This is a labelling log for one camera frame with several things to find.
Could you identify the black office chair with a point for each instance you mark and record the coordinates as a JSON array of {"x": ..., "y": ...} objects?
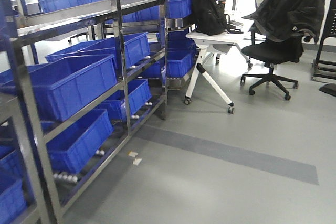
[{"x": 271, "y": 53}]

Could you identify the blue bin on rack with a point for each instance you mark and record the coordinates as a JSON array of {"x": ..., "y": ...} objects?
[{"x": 65, "y": 86}]

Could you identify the black pegboard stand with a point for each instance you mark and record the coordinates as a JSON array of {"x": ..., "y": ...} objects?
[{"x": 322, "y": 68}]

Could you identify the black jacket on chair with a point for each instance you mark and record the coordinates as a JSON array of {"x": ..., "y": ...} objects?
[{"x": 279, "y": 19}]

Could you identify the steel rack with bins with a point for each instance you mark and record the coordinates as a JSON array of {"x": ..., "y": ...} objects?
[{"x": 47, "y": 138}]

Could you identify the black backpack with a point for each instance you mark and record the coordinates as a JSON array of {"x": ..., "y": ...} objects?
[{"x": 210, "y": 19}]

